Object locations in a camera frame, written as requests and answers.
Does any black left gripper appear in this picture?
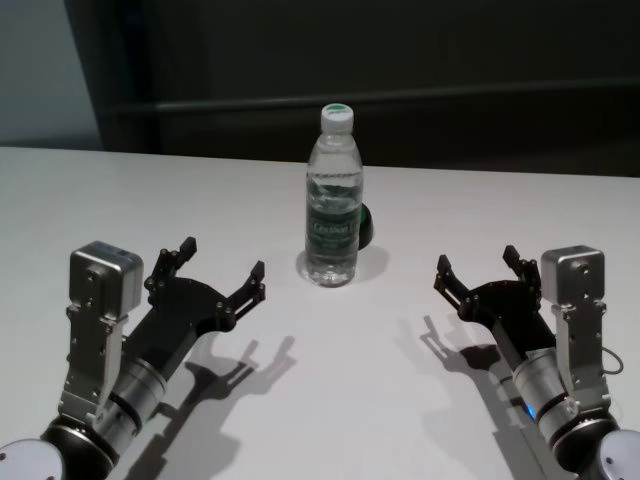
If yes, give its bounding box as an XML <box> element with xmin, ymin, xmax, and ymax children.
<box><xmin>119</xmin><ymin>236</ymin><xmax>267</xmax><ymax>376</ymax></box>

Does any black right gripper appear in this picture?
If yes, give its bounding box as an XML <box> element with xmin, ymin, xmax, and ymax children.
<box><xmin>432</xmin><ymin>244</ymin><xmax>557</xmax><ymax>370</ymax></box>

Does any clear water bottle green label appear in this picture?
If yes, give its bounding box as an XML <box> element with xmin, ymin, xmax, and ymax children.
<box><xmin>302</xmin><ymin>102</ymin><xmax>365</xmax><ymax>289</ymax></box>

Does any green YES button black base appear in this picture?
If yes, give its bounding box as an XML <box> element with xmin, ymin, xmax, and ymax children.
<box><xmin>355</xmin><ymin>201</ymin><xmax>376</xmax><ymax>250</ymax></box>

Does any thin black cable loop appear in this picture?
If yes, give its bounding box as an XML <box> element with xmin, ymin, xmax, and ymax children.
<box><xmin>601</xmin><ymin>346</ymin><xmax>627</xmax><ymax>376</ymax></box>

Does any grey horizontal rail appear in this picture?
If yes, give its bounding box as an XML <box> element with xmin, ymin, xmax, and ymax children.
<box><xmin>107</xmin><ymin>98</ymin><xmax>640</xmax><ymax>115</ymax></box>

